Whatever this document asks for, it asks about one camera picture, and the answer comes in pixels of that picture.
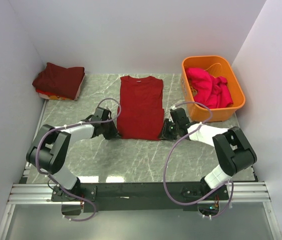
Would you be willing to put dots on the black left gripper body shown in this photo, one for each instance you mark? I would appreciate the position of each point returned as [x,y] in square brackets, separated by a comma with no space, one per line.
[109,131]

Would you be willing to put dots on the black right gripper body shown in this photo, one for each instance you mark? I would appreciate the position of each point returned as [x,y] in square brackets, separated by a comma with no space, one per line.
[170,131]

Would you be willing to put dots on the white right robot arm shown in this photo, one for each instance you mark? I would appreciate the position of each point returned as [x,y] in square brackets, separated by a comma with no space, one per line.
[233,150]

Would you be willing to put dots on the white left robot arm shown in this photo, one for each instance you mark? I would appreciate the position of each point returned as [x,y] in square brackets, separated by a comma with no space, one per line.
[49,148]

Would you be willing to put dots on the pink folded t-shirt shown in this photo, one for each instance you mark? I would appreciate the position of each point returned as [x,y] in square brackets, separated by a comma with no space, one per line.
[81,82]

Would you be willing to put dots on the pink t-shirt in basket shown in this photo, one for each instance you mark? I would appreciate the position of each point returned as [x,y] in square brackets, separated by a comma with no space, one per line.
[210,91]

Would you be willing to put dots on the orange plastic basket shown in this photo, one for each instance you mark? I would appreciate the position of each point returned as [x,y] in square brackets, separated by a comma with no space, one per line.
[216,66]

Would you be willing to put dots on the orange folded t-shirt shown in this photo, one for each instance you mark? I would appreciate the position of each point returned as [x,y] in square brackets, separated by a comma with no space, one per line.
[50,96]

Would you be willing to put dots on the dark red folded t-shirt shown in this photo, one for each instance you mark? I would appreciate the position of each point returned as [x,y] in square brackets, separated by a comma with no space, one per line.
[59,80]

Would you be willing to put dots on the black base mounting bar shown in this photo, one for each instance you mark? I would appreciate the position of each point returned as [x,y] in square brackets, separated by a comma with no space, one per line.
[141,196]

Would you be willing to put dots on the aluminium frame rail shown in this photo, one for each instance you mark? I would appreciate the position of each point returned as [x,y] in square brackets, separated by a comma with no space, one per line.
[36,194]

